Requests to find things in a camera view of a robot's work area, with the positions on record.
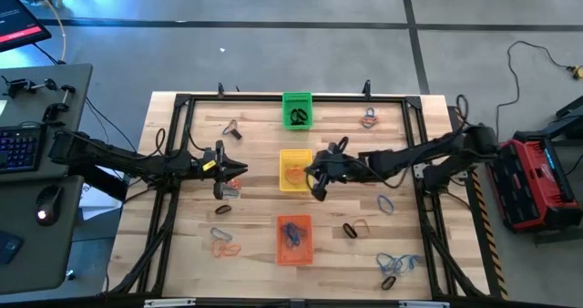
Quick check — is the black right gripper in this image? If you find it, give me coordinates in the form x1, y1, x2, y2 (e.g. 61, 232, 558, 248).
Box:
303, 149, 365, 203

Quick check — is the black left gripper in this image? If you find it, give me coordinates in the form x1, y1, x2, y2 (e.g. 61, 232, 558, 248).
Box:
195, 139, 250, 200

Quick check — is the yellow plastic basket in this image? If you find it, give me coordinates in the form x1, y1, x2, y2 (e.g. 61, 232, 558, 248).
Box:
278, 149, 315, 193

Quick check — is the green plastic basket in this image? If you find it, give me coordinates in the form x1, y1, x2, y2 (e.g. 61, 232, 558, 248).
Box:
281, 91, 314, 131

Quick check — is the orange plastic basket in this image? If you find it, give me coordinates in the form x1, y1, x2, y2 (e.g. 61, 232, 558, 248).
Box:
275, 214, 315, 267

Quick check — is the white paper sheet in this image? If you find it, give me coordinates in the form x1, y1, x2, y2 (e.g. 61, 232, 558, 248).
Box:
77, 182, 123, 210

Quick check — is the black computer mouse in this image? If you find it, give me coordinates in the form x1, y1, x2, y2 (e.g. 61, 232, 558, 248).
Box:
35, 184, 65, 228

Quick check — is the yellow black hazard strip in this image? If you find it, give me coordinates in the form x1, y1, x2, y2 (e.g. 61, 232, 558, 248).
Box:
454, 106, 510, 301

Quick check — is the black desk clamp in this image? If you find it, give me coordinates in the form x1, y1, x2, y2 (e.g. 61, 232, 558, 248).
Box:
43, 101, 70, 123
1, 77, 77, 100

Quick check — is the grey side desk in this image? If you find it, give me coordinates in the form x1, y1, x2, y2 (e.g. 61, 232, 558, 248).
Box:
0, 174, 87, 295
0, 63, 94, 184

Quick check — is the red black power station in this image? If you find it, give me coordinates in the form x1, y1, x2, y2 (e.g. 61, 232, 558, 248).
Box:
485, 131, 583, 234

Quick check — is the backlit black keyboard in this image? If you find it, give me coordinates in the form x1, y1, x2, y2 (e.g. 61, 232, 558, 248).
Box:
0, 124, 47, 174

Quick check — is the black flat device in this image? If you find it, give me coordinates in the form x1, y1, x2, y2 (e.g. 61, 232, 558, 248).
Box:
0, 230, 25, 267

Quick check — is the black monitor red stripe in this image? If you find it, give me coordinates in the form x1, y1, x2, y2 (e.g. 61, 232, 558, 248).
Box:
0, 0, 53, 54

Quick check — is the black floor equipment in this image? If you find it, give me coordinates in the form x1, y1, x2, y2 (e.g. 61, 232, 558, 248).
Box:
554, 94, 583, 140

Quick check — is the black aluminium table frame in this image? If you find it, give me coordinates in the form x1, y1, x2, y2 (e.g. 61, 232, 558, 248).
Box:
105, 91, 489, 300

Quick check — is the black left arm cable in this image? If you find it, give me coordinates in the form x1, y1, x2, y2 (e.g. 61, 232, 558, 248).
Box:
153, 126, 209, 159

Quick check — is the silver edge bracket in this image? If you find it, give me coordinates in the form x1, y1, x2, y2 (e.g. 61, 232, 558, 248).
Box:
143, 298, 197, 308
398, 300, 451, 308

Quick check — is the yellow cable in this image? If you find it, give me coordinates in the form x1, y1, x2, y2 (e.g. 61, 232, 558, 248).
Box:
30, 0, 68, 63

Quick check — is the black floor cable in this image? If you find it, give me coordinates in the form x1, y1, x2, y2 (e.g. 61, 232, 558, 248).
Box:
495, 39, 573, 144

